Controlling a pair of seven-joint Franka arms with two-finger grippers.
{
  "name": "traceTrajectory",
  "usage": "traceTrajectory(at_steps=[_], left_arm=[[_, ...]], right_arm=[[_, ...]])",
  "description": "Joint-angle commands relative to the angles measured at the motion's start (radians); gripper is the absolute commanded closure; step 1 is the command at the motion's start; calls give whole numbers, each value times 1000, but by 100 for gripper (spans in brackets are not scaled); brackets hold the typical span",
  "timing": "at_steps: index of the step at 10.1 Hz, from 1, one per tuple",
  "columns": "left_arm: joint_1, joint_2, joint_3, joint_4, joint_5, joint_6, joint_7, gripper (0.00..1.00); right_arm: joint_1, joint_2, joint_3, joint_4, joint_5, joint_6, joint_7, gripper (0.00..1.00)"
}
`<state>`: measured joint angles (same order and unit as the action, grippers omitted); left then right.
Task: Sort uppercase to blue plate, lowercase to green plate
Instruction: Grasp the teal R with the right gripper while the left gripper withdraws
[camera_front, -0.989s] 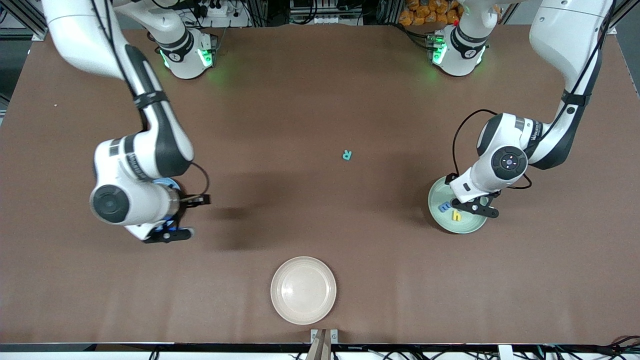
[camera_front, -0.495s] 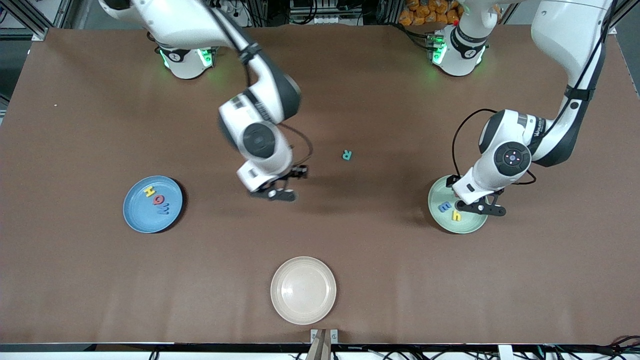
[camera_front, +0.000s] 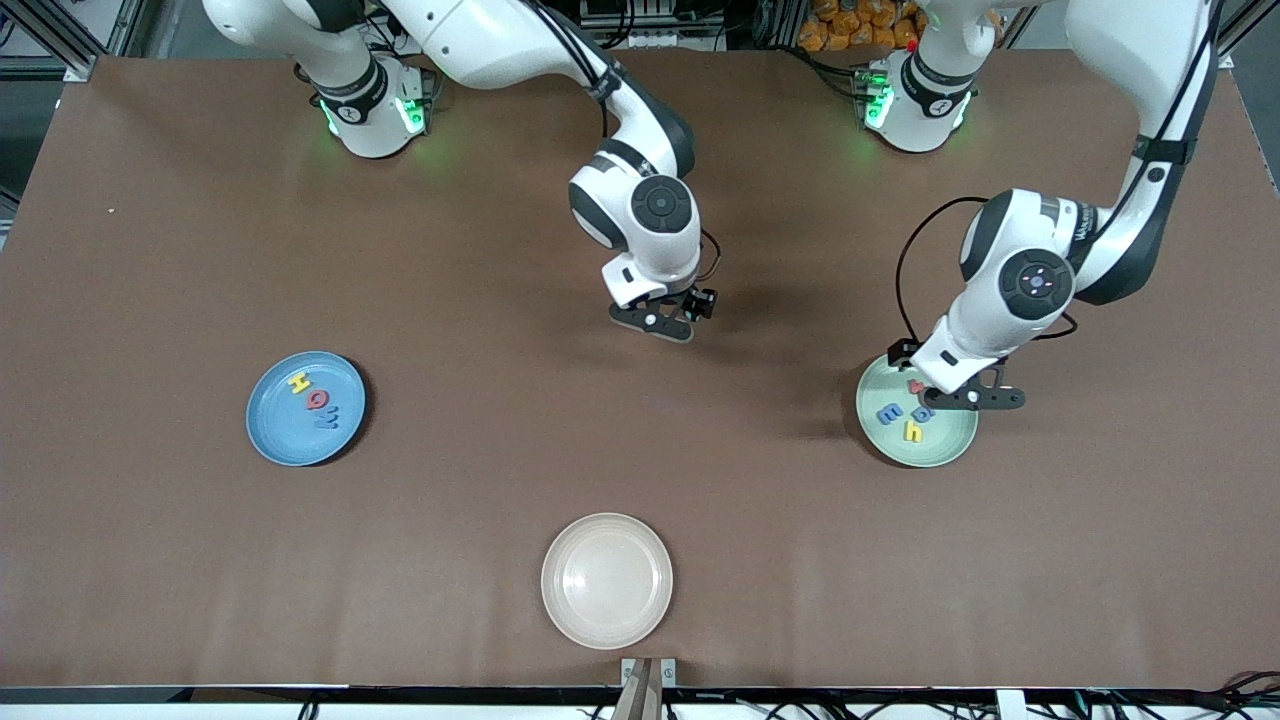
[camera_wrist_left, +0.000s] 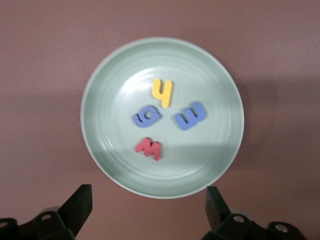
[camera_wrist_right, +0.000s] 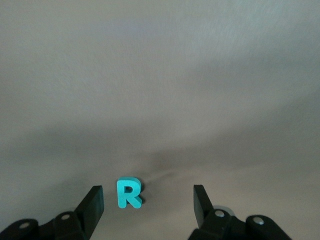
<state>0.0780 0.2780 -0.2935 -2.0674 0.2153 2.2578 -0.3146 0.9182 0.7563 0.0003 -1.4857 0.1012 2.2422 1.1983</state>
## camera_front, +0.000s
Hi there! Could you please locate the blue plate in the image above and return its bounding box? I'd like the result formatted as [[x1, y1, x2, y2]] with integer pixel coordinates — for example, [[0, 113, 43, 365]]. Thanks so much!
[[245, 350, 367, 468]]

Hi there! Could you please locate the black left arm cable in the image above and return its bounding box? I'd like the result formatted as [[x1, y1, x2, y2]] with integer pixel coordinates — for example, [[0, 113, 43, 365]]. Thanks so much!
[[895, 196, 1079, 346]]

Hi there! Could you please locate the green plate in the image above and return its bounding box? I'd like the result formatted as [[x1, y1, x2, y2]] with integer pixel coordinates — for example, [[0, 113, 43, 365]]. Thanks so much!
[[855, 352, 979, 469]]

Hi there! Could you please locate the aluminium frame profile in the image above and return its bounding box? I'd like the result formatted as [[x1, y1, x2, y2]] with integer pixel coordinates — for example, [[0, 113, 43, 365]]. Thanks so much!
[[1215, 0, 1280, 71], [20, 0, 186, 83]]

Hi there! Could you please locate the beige plate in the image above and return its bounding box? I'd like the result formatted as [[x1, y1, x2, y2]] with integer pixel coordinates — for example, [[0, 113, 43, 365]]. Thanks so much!
[[541, 512, 674, 651]]

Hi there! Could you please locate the orange fruit bag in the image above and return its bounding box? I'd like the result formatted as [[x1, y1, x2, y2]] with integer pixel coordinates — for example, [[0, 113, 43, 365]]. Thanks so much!
[[797, 0, 926, 53]]

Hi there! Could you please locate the beige pole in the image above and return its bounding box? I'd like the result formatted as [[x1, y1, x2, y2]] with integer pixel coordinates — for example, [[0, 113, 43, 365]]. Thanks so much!
[[612, 658, 664, 720]]

